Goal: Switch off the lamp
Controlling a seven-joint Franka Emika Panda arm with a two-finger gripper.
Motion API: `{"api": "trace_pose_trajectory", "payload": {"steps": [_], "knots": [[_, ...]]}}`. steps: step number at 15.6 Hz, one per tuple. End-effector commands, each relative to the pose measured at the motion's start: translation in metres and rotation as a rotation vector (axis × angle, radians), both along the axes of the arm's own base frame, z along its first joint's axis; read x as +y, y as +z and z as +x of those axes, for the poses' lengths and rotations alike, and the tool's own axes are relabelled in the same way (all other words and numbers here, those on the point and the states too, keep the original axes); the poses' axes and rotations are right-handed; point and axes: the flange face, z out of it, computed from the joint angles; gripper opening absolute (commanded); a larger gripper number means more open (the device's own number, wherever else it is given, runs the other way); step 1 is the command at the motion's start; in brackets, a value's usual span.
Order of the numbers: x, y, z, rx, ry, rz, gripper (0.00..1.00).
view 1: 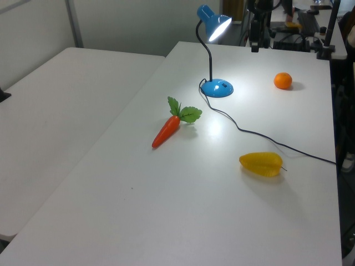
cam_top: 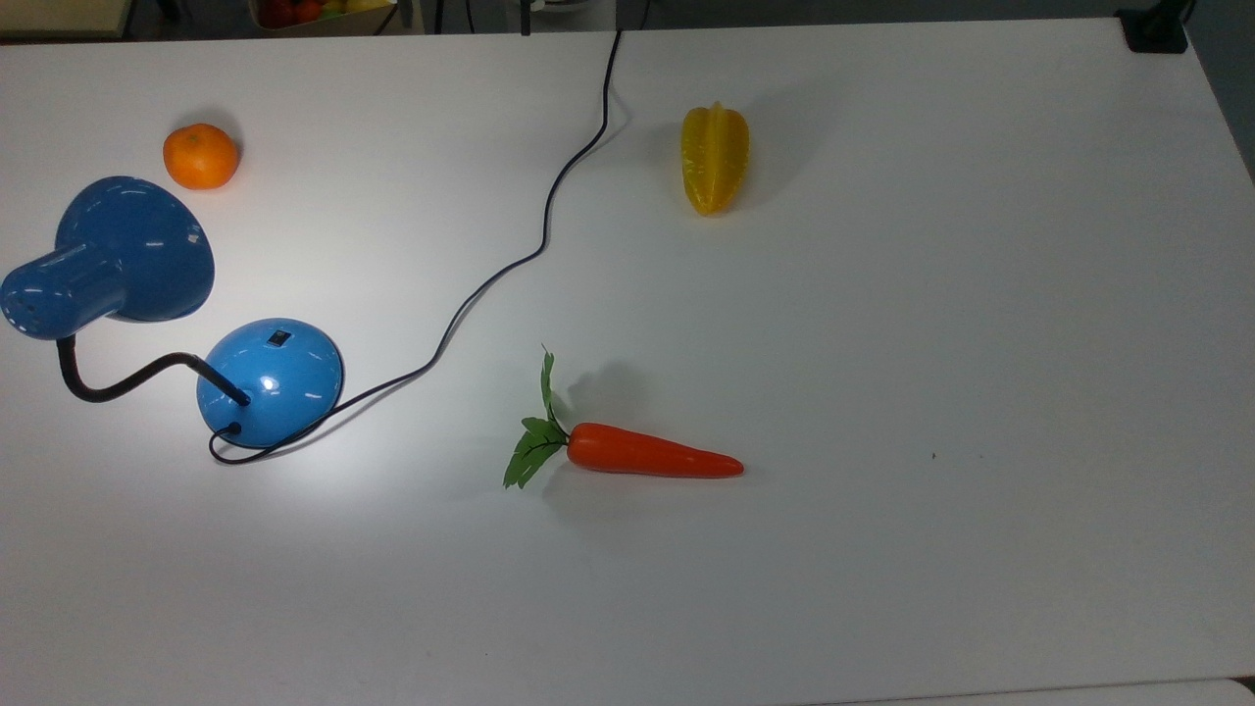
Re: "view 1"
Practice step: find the dark Franka gripper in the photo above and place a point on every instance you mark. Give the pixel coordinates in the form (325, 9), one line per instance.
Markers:
(255, 30)

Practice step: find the blue desk lamp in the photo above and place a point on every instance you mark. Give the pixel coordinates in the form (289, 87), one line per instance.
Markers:
(216, 88)

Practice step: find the black equipment box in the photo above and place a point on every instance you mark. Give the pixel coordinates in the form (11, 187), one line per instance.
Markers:
(291, 43)

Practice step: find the orange mandarin fruit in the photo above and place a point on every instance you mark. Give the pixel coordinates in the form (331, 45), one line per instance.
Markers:
(283, 80)

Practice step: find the yellow object on desk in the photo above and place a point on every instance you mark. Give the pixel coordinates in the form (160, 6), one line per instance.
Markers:
(293, 25)

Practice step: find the black keyboard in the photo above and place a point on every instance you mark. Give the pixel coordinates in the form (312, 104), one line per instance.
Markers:
(308, 21)

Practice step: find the black pole with table clamp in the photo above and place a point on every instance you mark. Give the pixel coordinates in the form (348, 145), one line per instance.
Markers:
(330, 27)

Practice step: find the yellow toy starfruit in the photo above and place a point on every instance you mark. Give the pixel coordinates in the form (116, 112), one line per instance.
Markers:
(260, 164)

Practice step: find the orange toy carrot with leaves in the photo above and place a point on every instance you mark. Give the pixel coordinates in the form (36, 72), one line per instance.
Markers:
(167, 130)

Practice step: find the white sneaker shoe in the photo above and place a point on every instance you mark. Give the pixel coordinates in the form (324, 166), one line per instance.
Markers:
(348, 163)

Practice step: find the black clamp bracket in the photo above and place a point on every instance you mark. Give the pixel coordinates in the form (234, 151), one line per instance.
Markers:
(4, 95)

